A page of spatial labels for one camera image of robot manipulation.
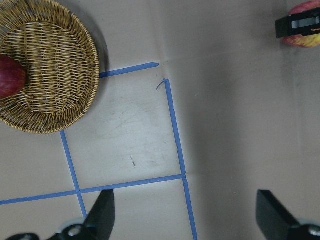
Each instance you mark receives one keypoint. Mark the woven wicker basket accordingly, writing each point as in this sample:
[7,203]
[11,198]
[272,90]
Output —
[60,58]

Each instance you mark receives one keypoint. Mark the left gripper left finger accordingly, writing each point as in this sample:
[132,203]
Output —
[98,225]

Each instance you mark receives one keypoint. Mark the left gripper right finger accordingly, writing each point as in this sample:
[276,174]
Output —
[277,223]

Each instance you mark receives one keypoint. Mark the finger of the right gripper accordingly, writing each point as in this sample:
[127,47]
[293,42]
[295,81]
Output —
[306,23]

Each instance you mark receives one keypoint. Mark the yellow-red apple from basket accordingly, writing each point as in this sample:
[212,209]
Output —
[300,41]

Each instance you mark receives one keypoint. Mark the dark red apple in basket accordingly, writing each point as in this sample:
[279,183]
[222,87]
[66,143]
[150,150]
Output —
[13,77]

